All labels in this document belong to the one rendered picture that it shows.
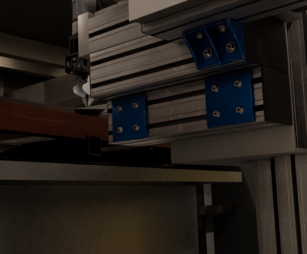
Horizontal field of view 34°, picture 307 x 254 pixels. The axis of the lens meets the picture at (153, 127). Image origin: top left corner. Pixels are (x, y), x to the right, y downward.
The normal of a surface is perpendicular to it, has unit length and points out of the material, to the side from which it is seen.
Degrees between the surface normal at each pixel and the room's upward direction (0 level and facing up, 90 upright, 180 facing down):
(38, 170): 90
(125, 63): 90
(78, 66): 89
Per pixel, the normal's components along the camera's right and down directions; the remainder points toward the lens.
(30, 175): 0.83, -0.11
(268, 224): -0.66, -0.07
